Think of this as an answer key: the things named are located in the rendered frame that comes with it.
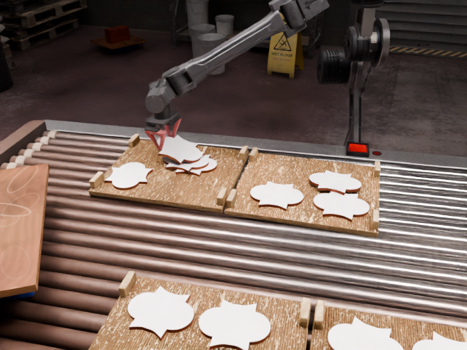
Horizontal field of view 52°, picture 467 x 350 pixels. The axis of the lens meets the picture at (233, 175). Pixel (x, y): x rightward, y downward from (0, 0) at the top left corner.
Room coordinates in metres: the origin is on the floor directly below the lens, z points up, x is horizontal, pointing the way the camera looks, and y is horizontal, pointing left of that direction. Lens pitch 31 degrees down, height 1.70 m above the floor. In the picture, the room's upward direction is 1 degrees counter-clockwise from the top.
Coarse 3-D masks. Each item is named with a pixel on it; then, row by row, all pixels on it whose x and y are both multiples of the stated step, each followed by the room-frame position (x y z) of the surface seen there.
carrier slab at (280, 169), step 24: (264, 168) 1.31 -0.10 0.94; (288, 168) 1.31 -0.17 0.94; (312, 168) 1.31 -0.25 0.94; (336, 168) 1.30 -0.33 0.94; (360, 168) 1.30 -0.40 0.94; (240, 192) 1.17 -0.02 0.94; (312, 192) 1.17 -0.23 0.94; (360, 192) 1.16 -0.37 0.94; (240, 216) 1.07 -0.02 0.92; (264, 216) 1.05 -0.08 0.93; (288, 216) 1.05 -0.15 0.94; (312, 216) 1.05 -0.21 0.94
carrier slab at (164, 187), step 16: (144, 144) 1.48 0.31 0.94; (128, 160) 1.37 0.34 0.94; (144, 160) 1.37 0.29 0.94; (160, 160) 1.37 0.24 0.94; (224, 160) 1.36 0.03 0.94; (240, 160) 1.36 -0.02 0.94; (160, 176) 1.27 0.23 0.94; (176, 176) 1.27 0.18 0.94; (192, 176) 1.26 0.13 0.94; (208, 176) 1.26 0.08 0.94; (224, 176) 1.26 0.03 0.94; (96, 192) 1.19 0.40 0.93; (112, 192) 1.18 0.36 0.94; (128, 192) 1.18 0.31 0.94; (144, 192) 1.18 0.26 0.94; (160, 192) 1.18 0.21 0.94; (176, 192) 1.18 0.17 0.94; (192, 192) 1.17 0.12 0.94; (208, 192) 1.17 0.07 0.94; (192, 208) 1.11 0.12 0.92; (208, 208) 1.10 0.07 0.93
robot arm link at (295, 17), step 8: (296, 0) 1.40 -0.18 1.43; (304, 0) 1.41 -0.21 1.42; (312, 0) 1.41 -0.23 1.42; (320, 0) 1.43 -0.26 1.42; (288, 8) 1.40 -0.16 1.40; (296, 8) 1.40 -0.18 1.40; (304, 8) 1.41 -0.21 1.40; (312, 8) 1.41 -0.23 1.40; (320, 8) 1.42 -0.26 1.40; (288, 16) 1.40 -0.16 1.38; (296, 16) 1.40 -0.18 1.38; (304, 16) 1.41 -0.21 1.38; (312, 16) 1.41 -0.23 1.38; (288, 24) 1.41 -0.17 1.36; (296, 24) 1.40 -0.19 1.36
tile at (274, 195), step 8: (272, 184) 1.20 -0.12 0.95; (280, 184) 1.20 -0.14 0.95; (256, 192) 1.15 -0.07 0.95; (264, 192) 1.15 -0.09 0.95; (272, 192) 1.15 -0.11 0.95; (280, 192) 1.15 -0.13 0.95; (288, 192) 1.15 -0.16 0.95; (296, 192) 1.15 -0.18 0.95; (256, 200) 1.12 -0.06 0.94; (264, 200) 1.11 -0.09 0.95; (272, 200) 1.11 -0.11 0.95; (280, 200) 1.11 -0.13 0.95; (288, 200) 1.11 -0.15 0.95; (296, 200) 1.11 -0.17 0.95; (280, 208) 1.09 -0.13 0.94
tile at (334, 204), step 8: (336, 192) 1.15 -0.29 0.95; (320, 200) 1.11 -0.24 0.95; (328, 200) 1.11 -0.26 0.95; (336, 200) 1.11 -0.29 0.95; (344, 200) 1.11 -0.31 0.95; (352, 200) 1.11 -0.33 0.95; (360, 200) 1.11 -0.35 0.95; (320, 208) 1.08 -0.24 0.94; (328, 208) 1.07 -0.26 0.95; (336, 208) 1.07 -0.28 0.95; (344, 208) 1.07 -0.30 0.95; (352, 208) 1.07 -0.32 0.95; (360, 208) 1.07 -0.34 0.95; (368, 208) 1.07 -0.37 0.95; (328, 216) 1.05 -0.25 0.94; (336, 216) 1.04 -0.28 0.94; (344, 216) 1.04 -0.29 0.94; (352, 216) 1.04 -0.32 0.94; (360, 216) 1.04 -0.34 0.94
